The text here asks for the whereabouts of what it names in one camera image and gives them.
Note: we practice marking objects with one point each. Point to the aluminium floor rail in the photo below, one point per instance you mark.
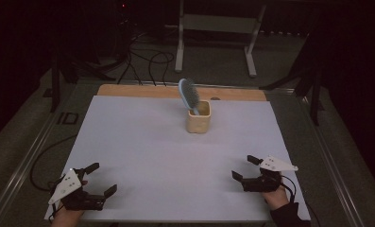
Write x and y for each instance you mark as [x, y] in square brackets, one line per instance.
[21, 167]
[330, 164]

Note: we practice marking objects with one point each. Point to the beige square cup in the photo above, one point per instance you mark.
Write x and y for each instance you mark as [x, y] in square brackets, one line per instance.
[198, 123]

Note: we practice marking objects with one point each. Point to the person's left hand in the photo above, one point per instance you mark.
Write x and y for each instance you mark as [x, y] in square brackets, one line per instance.
[65, 218]

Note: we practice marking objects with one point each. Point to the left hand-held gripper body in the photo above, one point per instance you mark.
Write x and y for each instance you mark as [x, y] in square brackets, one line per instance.
[67, 187]

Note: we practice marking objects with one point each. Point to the light blue hairbrush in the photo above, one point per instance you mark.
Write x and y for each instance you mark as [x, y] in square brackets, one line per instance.
[188, 93]

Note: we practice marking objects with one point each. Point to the black floor socket plate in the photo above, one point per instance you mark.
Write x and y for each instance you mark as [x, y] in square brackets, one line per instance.
[68, 118]

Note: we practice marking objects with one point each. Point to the black metal stand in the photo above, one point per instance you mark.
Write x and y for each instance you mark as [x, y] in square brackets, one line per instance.
[315, 101]
[55, 85]

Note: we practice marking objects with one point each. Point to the wooden table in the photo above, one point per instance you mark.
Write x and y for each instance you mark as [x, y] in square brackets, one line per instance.
[144, 91]

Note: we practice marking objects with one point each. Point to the person's right hand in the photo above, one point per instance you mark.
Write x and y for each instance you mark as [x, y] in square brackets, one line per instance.
[276, 199]

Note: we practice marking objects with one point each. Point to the white table mat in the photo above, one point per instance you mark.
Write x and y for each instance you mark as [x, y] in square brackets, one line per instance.
[144, 151]

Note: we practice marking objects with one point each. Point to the white metal stand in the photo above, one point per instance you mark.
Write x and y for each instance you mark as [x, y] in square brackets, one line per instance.
[219, 23]

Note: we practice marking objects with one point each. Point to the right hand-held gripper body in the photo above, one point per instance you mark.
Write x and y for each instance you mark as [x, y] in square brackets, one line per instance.
[275, 164]

